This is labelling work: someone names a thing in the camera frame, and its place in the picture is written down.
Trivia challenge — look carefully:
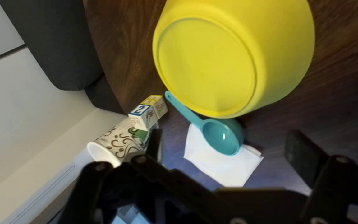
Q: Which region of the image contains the white paper napkin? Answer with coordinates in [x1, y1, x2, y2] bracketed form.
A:
[184, 123, 264, 188]

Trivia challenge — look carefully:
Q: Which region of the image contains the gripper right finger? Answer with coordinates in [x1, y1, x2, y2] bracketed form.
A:
[284, 130, 358, 224]

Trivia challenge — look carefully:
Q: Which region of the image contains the patterned paper cup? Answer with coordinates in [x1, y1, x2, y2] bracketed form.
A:
[87, 118, 159, 168]

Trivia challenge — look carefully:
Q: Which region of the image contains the toy block yellow face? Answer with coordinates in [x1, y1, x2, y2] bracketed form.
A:
[140, 95, 169, 121]

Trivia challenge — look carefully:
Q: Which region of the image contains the white toy block blue number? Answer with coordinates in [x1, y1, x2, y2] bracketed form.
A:
[128, 104, 158, 131]

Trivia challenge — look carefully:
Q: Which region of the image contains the yellow plastic bowl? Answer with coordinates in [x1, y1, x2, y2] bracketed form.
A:
[152, 0, 315, 119]

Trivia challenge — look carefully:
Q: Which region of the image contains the teal measuring spoon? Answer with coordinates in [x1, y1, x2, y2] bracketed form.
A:
[164, 91, 245, 156]

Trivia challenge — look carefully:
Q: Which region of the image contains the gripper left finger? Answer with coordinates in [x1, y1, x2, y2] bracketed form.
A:
[58, 129, 233, 224]

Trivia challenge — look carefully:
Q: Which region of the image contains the dark grey sofa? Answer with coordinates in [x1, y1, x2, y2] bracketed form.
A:
[0, 0, 124, 114]

